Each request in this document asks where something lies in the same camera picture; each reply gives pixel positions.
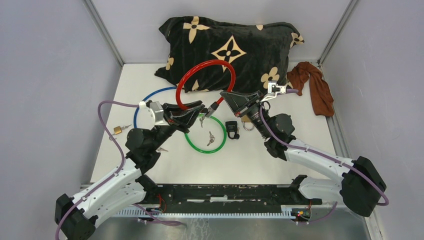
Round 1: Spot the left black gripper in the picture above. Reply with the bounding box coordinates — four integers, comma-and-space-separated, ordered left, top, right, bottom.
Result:
150, 100, 206, 151

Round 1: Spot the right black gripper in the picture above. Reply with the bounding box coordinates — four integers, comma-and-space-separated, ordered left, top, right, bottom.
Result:
221, 90, 272, 139

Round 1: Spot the small black padlock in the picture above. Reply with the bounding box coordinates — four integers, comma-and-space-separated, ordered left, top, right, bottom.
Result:
225, 120, 240, 140

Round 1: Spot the green cable lock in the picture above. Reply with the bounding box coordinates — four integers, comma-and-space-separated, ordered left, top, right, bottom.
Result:
184, 114, 228, 155

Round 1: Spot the red cable lock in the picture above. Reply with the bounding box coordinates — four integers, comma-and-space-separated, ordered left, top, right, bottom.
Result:
174, 59, 237, 117

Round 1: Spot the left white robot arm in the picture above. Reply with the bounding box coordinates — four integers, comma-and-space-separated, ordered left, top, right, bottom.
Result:
54, 100, 205, 240

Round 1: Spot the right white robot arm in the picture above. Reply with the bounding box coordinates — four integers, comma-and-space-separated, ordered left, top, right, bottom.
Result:
220, 91, 389, 217

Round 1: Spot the black floral pillow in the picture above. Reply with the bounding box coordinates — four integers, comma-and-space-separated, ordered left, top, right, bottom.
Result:
155, 16, 305, 94

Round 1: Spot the small brass padlock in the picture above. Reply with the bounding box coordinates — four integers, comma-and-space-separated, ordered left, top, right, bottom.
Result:
109, 124, 132, 141

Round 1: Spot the brown cloth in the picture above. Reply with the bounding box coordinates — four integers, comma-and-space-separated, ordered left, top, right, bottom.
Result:
287, 61, 335, 117

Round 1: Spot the blue cable lock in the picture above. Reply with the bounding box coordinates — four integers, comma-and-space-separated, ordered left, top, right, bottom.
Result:
133, 86, 178, 129

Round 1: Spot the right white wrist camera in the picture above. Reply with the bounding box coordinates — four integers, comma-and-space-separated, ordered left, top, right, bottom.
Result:
260, 80, 287, 102

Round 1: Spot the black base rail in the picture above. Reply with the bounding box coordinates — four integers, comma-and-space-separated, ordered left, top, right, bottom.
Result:
139, 184, 323, 219

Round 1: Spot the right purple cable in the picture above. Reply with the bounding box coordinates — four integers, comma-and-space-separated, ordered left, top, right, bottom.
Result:
258, 88, 390, 207

